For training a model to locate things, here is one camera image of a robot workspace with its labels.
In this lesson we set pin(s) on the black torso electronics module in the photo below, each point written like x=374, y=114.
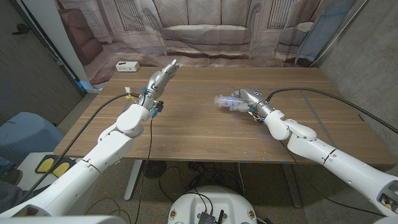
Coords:
x=206, y=218

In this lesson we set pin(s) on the white power outlet box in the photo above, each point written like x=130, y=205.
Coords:
x=127, y=66

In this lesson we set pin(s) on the round black floor fan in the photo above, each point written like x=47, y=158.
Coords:
x=154, y=169

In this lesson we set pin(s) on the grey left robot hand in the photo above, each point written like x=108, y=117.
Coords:
x=160, y=81

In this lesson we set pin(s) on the clear plastic syringe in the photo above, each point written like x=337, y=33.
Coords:
x=224, y=101

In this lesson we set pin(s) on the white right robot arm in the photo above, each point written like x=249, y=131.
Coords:
x=342, y=165

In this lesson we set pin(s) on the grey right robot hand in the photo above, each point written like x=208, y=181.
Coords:
x=253, y=98

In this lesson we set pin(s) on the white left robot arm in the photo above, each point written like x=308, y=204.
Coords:
x=102, y=152

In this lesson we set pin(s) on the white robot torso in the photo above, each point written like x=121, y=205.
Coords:
x=211, y=199

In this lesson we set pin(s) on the black yellow foot pedal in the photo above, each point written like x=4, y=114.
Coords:
x=46, y=165

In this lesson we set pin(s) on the white table leg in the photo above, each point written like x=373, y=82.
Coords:
x=292, y=186
x=133, y=180

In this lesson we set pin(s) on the blue grey bin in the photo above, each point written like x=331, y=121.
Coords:
x=28, y=133

